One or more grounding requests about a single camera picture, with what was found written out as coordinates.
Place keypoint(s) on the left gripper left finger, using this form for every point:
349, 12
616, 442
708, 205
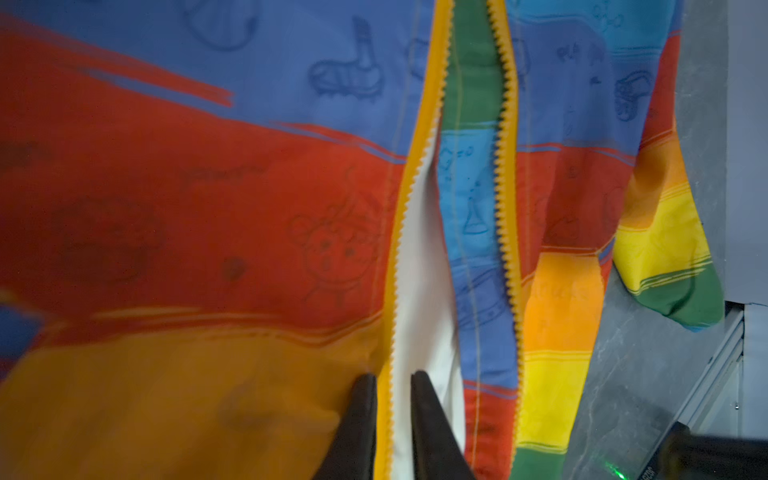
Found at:
351, 454

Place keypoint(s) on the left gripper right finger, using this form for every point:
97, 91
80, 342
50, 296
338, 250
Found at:
436, 453

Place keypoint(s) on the rainbow striped jacket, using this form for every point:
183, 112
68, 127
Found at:
217, 215

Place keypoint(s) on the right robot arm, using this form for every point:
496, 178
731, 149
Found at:
684, 455

